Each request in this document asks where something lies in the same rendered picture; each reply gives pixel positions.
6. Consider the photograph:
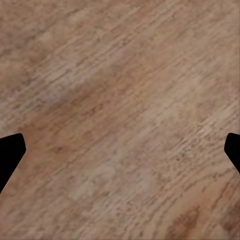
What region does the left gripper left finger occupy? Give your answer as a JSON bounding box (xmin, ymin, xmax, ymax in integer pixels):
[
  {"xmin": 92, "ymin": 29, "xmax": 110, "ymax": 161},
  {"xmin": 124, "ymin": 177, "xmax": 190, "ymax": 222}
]
[{"xmin": 0, "ymin": 133, "xmax": 26, "ymax": 193}]

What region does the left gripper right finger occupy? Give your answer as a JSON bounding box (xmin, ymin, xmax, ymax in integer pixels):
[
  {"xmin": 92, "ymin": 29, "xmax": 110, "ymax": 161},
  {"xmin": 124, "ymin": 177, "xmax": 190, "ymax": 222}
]
[{"xmin": 224, "ymin": 133, "xmax": 240, "ymax": 173}]

